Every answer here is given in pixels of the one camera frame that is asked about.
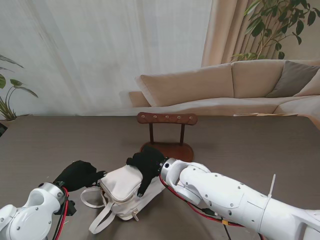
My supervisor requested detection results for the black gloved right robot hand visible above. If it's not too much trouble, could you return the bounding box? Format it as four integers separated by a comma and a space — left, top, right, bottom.
125, 146, 167, 198

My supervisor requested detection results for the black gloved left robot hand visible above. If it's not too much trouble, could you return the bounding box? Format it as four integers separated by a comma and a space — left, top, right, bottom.
52, 160, 107, 193

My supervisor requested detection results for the white leather handbag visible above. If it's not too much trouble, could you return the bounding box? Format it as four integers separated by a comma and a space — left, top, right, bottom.
80, 163, 167, 235

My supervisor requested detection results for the brown wooden jewelry stand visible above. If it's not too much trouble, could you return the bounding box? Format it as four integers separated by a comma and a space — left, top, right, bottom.
136, 111, 198, 163

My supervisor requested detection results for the beige plant pot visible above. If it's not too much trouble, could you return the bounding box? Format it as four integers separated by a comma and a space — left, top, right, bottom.
0, 118, 17, 129

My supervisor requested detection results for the broad-leaf green houseplant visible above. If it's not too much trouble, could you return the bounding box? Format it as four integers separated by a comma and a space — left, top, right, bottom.
0, 54, 39, 121

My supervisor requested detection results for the white sheer curtain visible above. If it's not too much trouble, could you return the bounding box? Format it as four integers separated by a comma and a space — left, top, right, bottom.
0, 0, 213, 117

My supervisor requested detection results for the beige drape curtain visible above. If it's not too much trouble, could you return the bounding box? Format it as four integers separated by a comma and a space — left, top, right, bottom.
201, 0, 320, 68

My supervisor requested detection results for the grey sofa cushion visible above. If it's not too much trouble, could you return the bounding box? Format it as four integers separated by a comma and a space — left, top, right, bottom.
266, 60, 320, 99

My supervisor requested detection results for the tall dark green leafy plant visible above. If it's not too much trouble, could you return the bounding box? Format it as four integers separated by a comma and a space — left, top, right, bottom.
229, 0, 320, 63

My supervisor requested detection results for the beige sofa cushion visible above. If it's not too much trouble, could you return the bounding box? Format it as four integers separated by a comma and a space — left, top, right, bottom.
293, 74, 320, 98

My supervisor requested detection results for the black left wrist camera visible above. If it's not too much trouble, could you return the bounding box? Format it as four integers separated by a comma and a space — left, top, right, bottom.
56, 199, 77, 216

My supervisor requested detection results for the red left arm cable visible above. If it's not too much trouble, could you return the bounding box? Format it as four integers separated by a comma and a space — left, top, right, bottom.
51, 187, 71, 240

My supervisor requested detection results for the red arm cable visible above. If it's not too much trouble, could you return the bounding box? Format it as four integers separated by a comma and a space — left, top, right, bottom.
51, 187, 71, 240
159, 174, 266, 240

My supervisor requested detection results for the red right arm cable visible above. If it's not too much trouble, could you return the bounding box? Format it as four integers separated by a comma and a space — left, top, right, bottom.
159, 174, 266, 240

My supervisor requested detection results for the white cable tie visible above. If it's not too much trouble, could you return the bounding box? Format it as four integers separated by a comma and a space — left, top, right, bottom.
267, 174, 277, 200

